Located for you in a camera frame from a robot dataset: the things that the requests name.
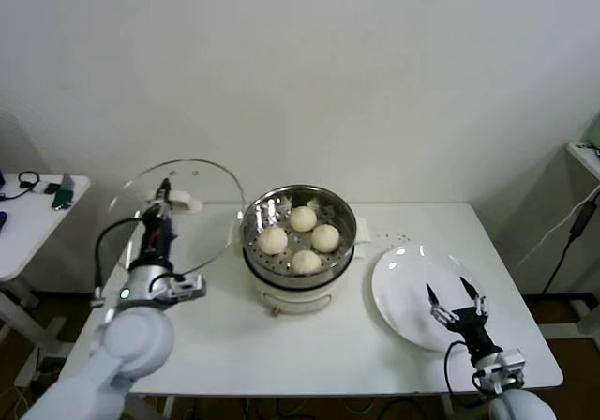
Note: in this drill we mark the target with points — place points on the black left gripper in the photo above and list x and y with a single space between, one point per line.
158 239

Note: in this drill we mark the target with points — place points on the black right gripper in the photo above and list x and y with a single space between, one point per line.
473 328

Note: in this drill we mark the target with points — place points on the white steamed baozi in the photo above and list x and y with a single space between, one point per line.
273 241
303 218
305 261
325 238

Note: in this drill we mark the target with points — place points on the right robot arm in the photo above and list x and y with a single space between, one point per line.
520 403

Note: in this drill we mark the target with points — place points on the stainless steel steamer basket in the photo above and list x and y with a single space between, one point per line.
255 216

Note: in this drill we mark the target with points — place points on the white round plate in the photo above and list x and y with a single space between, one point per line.
403 289

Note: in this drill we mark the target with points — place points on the white table leg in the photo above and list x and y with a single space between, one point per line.
452 408

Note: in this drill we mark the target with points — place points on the white side desk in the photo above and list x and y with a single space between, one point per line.
33 232

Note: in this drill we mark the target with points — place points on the dark blue object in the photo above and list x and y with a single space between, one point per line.
3 220

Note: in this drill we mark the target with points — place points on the cream electric cooker base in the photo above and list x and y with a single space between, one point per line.
295 300

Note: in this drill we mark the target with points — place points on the white shelf board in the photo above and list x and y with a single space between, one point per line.
586 157

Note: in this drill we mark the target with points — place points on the white floor power strip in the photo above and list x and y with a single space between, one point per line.
49 366

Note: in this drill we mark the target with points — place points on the mint green appliance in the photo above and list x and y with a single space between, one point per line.
595 131

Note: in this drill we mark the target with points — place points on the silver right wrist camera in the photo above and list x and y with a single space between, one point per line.
506 366

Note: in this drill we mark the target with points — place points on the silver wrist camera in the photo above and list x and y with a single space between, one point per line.
187 289
506 366

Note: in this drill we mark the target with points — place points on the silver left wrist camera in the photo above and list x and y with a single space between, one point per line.
187 289

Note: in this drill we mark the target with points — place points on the white desk base frame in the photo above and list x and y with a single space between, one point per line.
562 328

